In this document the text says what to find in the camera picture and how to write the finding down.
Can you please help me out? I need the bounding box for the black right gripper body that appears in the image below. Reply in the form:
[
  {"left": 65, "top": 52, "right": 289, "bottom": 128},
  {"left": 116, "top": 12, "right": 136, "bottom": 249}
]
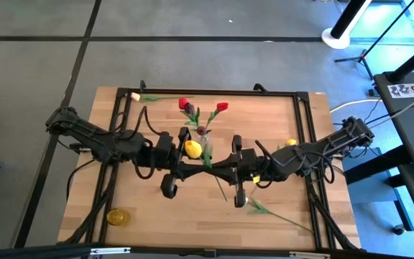
[{"left": 231, "top": 135, "right": 249, "bottom": 209}]

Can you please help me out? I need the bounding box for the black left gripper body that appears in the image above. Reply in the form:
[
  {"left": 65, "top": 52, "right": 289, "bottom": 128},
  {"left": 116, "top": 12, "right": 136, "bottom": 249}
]
[{"left": 159, "top": 126, "right": 193, "bottom": 200}]

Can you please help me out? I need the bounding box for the dark maroon artificial tulip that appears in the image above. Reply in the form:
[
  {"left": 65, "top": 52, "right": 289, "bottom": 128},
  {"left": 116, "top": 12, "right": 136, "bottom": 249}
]
[
  {"left": 190, "top": 124, "right": 213, "bottom": 143},
  {"left": 184, "top": 103, "right": 205, "bottom": 141}
]

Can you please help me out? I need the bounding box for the red artificial tulip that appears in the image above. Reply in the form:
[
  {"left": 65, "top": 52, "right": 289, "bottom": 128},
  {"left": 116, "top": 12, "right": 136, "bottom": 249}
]
[
  {"left": 178, "top": 96, "right": 204, "bottom": 141},
  {"left": 203, "top": 101, "right": 230, "bottom": 140}
]

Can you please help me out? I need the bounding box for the white artificial tulip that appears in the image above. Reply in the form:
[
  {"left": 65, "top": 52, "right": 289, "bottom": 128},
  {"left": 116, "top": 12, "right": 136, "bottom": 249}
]
[
  {"left": 243, "top": 196, "right": 315, "bottom": 234},
  {"left": 130, "top": 91, "right": 195, "bottom": 104}
]

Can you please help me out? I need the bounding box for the clear glass vase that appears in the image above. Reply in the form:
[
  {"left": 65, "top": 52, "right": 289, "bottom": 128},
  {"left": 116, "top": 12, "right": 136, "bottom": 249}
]
[{"left": 195, "top": 132, "right": 214, "bottom": 159}]

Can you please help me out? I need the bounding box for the white round stand base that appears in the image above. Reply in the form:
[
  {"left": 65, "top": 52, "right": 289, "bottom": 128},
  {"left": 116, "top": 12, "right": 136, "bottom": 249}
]
[{"left": 321, "top": 27, "right": 352, "bottom": 50}]

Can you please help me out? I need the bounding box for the black tripod stand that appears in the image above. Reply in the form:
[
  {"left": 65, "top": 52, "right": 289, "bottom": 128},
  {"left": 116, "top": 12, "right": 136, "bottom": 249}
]
[{"left": 333, "top": 0, "right": 414, "bottom": 81}]

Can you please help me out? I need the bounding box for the black stand pole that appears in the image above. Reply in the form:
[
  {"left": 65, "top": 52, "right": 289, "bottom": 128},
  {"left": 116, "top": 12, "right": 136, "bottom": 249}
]
[{"left": 330, "top": 0, "right": 368, "bottom": 39}]

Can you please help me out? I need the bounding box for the white printed paper label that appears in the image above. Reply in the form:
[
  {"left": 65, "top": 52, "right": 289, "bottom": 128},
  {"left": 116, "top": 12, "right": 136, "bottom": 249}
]
[{"left": 387, "top": 83, "right": 414, "bottom": 99}]

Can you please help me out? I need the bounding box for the black thick pole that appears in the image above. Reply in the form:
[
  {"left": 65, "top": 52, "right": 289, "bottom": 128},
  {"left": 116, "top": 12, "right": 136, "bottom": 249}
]
[{"left": 387, "top": 35, "right": 414, "bottom": 84}]

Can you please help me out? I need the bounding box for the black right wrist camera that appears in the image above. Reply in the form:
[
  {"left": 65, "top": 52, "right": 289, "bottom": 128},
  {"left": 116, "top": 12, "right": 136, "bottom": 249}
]
[{"left": 244, "top": 148, "right": 266, "bottom": 171}]

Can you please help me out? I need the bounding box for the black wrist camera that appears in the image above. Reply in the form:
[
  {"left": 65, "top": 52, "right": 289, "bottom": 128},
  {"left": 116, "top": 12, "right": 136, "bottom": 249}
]
[
  {"left": 155, "top": 132, "right": 175, "bottom": 162},
  {"left": 244, "top": 148, "right": 266, "bottom": 171}
]

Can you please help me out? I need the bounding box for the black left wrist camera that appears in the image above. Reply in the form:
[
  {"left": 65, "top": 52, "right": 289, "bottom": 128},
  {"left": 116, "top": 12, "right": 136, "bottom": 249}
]
[{"left": 155, "top": 132, "right": 175, "bottom": 162}]

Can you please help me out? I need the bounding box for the black cable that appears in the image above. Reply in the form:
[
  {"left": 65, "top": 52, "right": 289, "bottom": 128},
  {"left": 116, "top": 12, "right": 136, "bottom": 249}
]
[
  {"left": 134, "top": 105, "right": 163, "bottom": 137},
  {"left": 320, "top": 157, "right": 336, "bottom": 185},
  {"left": 254, "top": 139, "right": 277, "bottom": 190},
  {"left": 65, "top": 159, "right": 97, "bottom": 202}
]

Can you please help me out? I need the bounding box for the black frame beam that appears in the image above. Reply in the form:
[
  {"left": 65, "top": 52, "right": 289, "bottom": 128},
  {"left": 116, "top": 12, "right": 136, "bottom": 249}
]
[{"left": 0, "top": 242, "right": 414, "bottom": 259}]

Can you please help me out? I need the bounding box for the black aluminium table frame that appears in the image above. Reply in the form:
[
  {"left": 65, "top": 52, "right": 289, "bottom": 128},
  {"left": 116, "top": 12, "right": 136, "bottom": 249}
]
[{"left": 63, "top": 85, "right": 361, "bottom": 253}]

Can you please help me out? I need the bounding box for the white cable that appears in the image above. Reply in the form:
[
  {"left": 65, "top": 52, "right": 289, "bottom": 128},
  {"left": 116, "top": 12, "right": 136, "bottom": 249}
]
[{"left": 330, "top": 98, "right": 383, "bottom": 114}]

